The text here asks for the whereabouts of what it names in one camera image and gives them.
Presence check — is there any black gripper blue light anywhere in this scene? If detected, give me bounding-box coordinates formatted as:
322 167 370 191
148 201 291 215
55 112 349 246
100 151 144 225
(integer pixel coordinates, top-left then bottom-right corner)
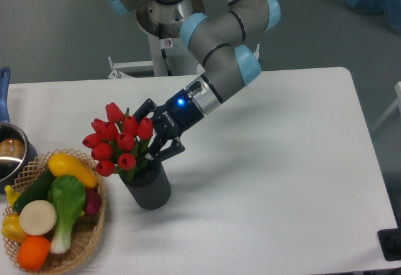
133 80 223 161

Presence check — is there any red tulip bouquet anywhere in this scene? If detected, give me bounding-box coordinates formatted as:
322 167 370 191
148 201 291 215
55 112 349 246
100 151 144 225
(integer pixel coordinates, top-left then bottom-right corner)
82 102 154 181

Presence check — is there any dark grey ribbed vase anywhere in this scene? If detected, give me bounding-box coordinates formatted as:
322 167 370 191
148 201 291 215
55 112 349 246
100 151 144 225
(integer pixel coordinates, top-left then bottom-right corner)
120 159 171 210

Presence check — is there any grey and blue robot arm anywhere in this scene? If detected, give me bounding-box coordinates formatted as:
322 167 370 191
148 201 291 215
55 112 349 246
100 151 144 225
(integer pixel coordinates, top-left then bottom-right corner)
107 0 281 160

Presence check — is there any purple radish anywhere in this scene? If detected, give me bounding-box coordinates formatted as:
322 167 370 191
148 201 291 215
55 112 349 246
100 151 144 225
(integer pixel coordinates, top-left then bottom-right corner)
83 189 102 215

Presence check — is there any yellow squash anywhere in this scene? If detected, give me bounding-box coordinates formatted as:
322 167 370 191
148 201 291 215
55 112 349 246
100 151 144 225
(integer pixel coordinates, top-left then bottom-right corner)
48 153 98 189

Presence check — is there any green bok choy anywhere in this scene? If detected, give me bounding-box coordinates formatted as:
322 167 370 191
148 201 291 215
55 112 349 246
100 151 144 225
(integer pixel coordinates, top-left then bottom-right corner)
48 175 86 254

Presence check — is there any woven wicker basket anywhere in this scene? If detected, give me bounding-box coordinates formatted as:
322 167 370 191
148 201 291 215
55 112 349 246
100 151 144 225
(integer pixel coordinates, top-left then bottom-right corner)
1 149 106 274

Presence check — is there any dark green cucumber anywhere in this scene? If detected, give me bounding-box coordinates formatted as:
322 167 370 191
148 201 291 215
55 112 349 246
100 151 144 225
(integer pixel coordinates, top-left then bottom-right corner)
13 168 56 214

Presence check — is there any cream round slice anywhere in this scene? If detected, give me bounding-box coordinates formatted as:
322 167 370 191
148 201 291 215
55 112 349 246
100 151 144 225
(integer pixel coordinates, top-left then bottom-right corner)
19 200 57 236

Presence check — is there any yellow banana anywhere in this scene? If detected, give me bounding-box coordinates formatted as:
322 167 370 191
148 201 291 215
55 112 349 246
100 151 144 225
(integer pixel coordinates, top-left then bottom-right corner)
4 185 21 207

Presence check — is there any orange fruit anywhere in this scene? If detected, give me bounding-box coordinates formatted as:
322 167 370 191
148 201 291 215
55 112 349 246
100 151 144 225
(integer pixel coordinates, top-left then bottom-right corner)
17 236 50 271

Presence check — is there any yellow bell pepper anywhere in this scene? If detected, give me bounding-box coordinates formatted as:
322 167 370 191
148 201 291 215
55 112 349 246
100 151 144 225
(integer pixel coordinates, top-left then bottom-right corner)
1 212 29 243

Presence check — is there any white furniture leg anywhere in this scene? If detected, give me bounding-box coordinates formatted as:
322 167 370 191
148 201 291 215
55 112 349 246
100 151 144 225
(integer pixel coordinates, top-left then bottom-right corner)
372 82 400 134

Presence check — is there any black device at table edge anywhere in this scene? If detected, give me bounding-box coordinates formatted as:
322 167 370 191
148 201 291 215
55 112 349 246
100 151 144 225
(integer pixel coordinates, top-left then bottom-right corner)
377 228 400 261

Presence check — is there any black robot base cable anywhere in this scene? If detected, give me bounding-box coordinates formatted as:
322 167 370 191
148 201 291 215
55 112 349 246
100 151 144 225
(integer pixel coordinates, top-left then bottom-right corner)
157 23 172 76

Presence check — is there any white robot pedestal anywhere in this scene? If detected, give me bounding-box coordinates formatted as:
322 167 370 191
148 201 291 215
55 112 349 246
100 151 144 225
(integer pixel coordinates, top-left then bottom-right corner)
108 34 204 79

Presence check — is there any blue handled saucepan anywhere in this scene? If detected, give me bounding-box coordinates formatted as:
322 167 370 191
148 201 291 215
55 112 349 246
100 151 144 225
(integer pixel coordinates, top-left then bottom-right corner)
1 66 37 194

